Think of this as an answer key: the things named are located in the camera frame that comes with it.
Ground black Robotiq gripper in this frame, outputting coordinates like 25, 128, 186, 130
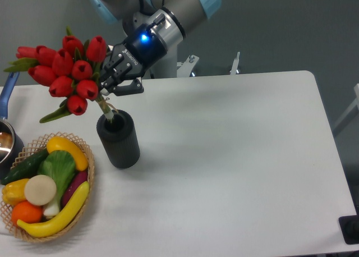
99, 22, 167, 97

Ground red tulip bouquet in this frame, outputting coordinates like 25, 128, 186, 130
5, 28, 115, 123

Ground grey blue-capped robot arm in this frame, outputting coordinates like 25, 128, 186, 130
89, 0, 222, 96

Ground dark grey ribbed vase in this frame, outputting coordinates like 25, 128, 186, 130
96, 110, 140, 169

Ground yellow lemon squash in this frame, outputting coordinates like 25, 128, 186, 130
46, 136, 89, 171

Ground woven wicker basket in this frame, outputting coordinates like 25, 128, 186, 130
1, 132, 95, 242

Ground green bok choy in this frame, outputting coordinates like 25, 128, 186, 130
38, 150, 76, 219

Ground purple eggplant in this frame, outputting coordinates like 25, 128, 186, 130
61, 171, 88, 208

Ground green cucumber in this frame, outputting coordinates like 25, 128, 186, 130
1, 149, 49, 185

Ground beige round disc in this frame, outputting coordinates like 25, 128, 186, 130
24, 175, 57, 206

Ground yellow bell pepper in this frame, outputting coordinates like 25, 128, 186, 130
2, 178, 30, 206

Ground orange fruit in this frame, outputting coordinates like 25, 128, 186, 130
11, 201, 43, 226

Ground long yellow banana squash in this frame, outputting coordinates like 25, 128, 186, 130
17, 181, 90, 238

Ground black device at table edge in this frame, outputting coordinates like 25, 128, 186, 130
338, 215, 358, 245

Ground white metal base bracket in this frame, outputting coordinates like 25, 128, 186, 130
177, 51, 241, 77

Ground blue-handled saucepan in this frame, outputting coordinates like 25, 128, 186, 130
1, 72, 24, 179

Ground white frame at right edge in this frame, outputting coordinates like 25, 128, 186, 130
332, 84, 358, 137

